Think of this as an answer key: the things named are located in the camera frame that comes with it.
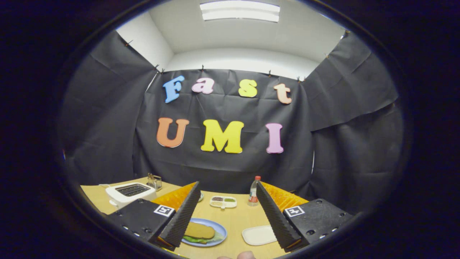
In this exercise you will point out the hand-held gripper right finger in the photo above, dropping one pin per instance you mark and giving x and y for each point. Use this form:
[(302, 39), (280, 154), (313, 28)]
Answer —
[(273, 216)]

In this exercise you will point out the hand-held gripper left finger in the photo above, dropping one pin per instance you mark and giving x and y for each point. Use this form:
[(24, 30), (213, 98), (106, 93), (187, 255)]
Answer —
[(183, 216)]

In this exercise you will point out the brown bread slice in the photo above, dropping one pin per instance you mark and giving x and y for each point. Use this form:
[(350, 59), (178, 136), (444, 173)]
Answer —
[(201, 230)]

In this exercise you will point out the green lettuce leaf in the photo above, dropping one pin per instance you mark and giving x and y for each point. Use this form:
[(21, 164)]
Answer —
[(190, 239)]

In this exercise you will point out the white square plate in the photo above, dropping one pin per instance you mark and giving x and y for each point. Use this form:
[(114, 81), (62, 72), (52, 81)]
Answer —
[(257, 235)]

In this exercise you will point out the pale green plate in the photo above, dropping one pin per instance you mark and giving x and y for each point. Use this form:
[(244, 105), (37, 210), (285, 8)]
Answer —
[(201, 197)]

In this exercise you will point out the clear red-capped water bottle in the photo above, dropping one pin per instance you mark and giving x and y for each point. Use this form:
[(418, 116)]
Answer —
[(252, 196)]

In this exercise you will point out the blue plate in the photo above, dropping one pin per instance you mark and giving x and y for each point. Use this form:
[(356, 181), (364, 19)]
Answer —
[(220, 230)]

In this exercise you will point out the white divided seasoning tray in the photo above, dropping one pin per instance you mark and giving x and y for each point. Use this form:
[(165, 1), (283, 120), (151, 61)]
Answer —
[(222, 206)]

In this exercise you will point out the black backdrop cloth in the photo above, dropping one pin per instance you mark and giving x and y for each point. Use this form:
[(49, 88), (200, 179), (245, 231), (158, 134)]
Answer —
[(222, 169)]

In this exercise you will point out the white toaster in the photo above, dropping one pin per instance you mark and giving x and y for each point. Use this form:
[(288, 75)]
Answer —
[(116, 197)]

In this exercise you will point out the ceiling light panel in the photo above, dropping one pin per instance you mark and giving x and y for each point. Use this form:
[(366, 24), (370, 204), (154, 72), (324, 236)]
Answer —
[(239, 10)]

